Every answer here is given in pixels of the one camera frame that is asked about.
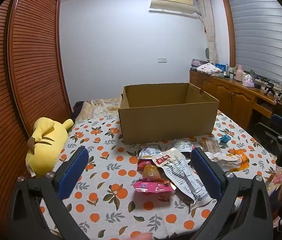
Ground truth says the long white orange snack bag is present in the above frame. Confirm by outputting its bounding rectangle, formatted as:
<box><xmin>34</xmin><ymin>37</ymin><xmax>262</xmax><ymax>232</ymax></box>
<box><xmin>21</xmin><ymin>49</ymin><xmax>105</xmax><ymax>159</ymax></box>
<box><xmin>205</xmin><ymin>150</ymin><xmax>249</xmax><ymax>172</ymax></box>

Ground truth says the small teal candy wrapper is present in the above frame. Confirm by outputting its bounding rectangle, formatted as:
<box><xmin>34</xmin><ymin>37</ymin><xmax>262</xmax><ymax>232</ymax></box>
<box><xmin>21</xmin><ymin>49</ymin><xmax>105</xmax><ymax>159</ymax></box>
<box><xmin>219</xmin><ymin>134</ymin><xmax>231</xmax><ymax>144</ymax></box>

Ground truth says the brown snack bar packet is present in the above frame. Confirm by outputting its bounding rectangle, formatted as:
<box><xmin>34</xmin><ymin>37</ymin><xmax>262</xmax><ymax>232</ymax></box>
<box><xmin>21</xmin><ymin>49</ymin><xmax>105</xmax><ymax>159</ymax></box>
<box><xmin>200</xmin><ymin>140</ymin><xmax>222</xmax><ymax>154</ymax></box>

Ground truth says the white red-label snack bag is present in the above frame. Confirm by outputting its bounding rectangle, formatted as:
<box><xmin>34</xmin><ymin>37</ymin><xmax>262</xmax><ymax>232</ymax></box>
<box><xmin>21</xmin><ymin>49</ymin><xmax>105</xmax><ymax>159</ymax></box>
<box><xmin>151</xmin><ymin>148</ymin><xmax>212</xmax><ymax>208</ymax></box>

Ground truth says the pink snack pack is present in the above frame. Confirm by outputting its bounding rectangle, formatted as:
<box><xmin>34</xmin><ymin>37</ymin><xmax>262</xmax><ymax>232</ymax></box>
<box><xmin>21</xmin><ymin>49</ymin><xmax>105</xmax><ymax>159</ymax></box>
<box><xmin>132</xmin><ymin>160</ymin><xmax>175</xmax><ymax>193</ymax></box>

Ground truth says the white blue-text snack bag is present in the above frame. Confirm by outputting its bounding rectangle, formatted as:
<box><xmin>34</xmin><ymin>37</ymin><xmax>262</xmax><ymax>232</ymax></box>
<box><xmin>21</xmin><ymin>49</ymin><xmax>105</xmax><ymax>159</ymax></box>
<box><xmin>171</xmin><ymin>139</ymin><xmax>193</xmax><ymax>153</ymax></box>

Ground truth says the wooden sideboard cabinet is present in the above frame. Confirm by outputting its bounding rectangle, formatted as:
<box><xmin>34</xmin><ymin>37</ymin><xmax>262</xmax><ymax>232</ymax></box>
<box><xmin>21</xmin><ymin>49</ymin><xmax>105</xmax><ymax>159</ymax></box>
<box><xmin>190</xmin><ymin>70</ymin><xmax>282</xmax><ymax>132</ymax></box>

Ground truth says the pink tissue pack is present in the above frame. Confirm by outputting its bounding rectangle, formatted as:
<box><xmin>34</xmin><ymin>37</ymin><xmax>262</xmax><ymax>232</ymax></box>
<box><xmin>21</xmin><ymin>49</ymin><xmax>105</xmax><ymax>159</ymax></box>
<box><xmin>242</xmin><ymin>74</ymin><xmax>255</xmax><ymax>88</ymax></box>

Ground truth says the pink bottle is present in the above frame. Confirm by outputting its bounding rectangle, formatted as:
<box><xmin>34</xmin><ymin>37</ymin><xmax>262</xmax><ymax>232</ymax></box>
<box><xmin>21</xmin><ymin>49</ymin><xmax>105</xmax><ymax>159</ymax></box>
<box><xmin>235</xmin><ymin>64</ymin><xmax>244</xmax><ymax>82</ymax></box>

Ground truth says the yellow Pikachu plush toy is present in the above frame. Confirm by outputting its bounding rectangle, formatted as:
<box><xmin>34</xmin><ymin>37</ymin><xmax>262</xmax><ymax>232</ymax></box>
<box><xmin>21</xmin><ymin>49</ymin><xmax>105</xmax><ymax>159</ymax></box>
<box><xmin>25</xmin><ymin>117</ymin><xmax>74</xmax><ymax>178</ymax></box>

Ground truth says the grey window blind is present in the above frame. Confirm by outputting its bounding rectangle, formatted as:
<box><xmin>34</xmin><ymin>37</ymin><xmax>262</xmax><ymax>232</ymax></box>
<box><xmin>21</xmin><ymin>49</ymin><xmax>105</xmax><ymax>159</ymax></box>
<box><xmin>228</xmin><ymin>0</ymin><xmax>282</xmax><ymax>84</ymax></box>

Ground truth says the orange-print white tablecloth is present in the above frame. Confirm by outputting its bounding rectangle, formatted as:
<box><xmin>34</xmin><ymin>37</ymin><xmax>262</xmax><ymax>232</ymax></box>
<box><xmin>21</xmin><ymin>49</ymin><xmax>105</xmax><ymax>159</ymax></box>
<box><xmin>55</xmin><ymin>111</ymin><xmax>276</xmax><ymax>239</ymax></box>

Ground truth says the folded floral cloth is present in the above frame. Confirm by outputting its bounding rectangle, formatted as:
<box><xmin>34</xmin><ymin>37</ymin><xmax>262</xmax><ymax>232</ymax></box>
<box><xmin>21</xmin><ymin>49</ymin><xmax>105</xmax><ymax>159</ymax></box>
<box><xmin>196</xmin><ymin>63</ymin><xmax>223</xmax><ymax>75</ymax></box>

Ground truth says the small white fan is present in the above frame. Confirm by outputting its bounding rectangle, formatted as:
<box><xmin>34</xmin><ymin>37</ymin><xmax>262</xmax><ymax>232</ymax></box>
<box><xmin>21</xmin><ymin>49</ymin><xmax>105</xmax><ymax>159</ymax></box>
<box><xmin>205</xmin><ymin>47</ymin><xmax>210</xmax><ymax>61</ymax></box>

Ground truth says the floral bed quilt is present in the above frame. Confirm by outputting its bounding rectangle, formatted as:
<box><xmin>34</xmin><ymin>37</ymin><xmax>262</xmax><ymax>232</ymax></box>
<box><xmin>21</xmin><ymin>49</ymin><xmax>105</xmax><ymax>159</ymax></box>
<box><xmin>71</xmin><ymin>98</ymin><xmax>120</xmax><ymax>124</ymax></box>

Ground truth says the brown cardboard box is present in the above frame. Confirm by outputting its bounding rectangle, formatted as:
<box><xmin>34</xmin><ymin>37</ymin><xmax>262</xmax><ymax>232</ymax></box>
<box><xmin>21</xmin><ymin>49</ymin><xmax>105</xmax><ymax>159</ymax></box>
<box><xmin>118</xmin><ymin>83</ymin><xmax>219</xmax><ymax>145</ymax></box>

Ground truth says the wooden louvered wardrobe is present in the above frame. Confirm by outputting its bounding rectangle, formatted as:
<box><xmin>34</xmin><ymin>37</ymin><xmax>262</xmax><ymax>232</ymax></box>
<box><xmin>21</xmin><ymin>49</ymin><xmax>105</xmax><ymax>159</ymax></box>
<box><xmin>0</xmin><ymin>0</ymin><xmax>71</xmax><ymax>239</ymax></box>

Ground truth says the floral curtain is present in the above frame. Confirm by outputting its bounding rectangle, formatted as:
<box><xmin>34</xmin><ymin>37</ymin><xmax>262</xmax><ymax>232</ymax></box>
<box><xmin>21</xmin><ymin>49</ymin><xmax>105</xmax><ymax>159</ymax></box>
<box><xmin>197</xmin><ymin>0</ymin><xmax>219</xmax><ymax>64</ymax></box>

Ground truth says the wall socket plate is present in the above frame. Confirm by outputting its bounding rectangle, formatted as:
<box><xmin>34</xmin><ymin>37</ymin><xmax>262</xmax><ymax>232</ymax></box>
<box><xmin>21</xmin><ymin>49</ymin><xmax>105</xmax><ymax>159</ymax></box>
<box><xmin>158</xmin><ymin>57</ymin><xmax>167</xmax><ymax>63</ymax></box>

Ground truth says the wall air conditioner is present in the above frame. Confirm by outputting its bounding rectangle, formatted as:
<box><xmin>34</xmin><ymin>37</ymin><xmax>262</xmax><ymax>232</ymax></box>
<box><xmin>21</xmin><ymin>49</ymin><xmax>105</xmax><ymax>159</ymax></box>
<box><xmin>150</xmin><ymin>0</ymin><xmax>197</xmax><ymax>14</ymax></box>

